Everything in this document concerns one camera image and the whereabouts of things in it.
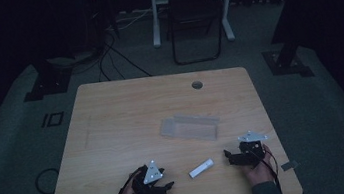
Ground black folding chair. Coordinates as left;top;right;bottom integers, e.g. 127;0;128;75
164;0;229;67

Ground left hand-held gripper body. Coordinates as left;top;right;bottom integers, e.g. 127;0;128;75
128;158;169;194

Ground black stand with base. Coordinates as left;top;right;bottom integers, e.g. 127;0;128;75
254;0;316;84

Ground round table cable hole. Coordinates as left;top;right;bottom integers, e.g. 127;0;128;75
190;79;204;91

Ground person's right hand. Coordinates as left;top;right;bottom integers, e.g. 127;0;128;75
237;143;278;188

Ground white desk frame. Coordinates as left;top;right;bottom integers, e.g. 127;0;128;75
147;0;245;52

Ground white rectangular bar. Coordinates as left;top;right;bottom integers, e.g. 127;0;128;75
187;157;217;180

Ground grey tape piece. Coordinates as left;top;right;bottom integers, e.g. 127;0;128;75
279;159;300;172

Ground white floor cable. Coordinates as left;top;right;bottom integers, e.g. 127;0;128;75
104;8;156;33

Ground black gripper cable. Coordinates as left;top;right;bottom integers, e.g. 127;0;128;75
105;167;146;194
249;146;284;194

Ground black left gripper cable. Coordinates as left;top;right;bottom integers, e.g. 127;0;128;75
105;167;146;194

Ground black stand base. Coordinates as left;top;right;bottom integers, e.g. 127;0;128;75
18;55;77;103

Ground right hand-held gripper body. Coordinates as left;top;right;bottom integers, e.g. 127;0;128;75
233;127;273;171

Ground black floor cables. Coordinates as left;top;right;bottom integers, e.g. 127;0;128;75
93;26;153;84

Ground clear plastic box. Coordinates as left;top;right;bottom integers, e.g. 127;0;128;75
157;107;223;149

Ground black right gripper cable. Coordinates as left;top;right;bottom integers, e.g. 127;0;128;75
249;146;284;194

